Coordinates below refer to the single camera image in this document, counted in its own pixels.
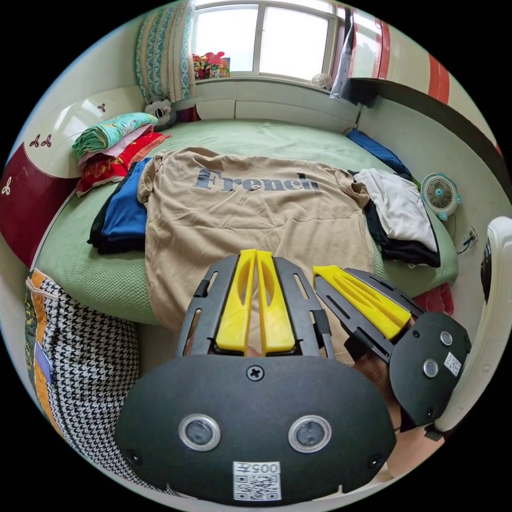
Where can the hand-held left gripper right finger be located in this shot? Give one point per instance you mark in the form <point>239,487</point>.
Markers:
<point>277,312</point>

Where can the brown t-shirt with lettering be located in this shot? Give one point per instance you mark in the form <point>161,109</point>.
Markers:
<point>240,224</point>

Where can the teal and white fan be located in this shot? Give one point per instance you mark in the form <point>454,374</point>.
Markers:
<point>439,196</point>

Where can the red and white cupboard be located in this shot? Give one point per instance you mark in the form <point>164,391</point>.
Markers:
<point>400,56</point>

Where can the green floral folded blanket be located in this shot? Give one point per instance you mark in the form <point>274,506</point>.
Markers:
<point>116,130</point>

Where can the window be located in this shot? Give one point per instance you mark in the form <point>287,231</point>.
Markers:
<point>264,38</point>

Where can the black and blue pile of clothes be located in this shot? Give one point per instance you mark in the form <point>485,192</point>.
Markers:
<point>122,216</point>

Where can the white and black pile of clothes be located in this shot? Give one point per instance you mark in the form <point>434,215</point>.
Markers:
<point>400,212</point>

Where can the bed with green mat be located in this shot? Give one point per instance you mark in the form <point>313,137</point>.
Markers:
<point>260,136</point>

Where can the houndstooth patterned bag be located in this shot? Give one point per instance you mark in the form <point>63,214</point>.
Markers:
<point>80,360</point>

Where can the grey plush toy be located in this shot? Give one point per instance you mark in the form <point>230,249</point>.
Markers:
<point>162,110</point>

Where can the white and maroon headboard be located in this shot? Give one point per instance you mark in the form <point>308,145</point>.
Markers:
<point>48,160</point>

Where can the colourful toys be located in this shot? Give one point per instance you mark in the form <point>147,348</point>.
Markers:
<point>210,66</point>

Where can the person's left hand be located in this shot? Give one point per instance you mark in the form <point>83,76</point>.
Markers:
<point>253,352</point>

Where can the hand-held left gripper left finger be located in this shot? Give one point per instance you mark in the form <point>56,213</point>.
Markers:
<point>236,308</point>

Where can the dark wooden shelf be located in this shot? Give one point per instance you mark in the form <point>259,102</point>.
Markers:
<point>432,110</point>

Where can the blue folded cloth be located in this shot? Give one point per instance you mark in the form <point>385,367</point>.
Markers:
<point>376,149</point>

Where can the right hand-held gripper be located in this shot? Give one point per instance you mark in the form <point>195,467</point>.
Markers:
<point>434,376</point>

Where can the teal patterned curtain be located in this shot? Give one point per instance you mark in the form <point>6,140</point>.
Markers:
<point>164,52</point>

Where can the person's right hand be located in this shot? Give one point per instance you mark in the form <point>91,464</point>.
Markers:
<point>376,374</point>

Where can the red embroidered pillow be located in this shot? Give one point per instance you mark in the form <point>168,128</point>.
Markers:
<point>108,168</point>

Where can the red cloth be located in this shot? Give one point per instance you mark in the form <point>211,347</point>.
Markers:
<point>436,301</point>

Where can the small white fan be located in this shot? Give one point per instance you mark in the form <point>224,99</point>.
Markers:
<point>322,81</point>

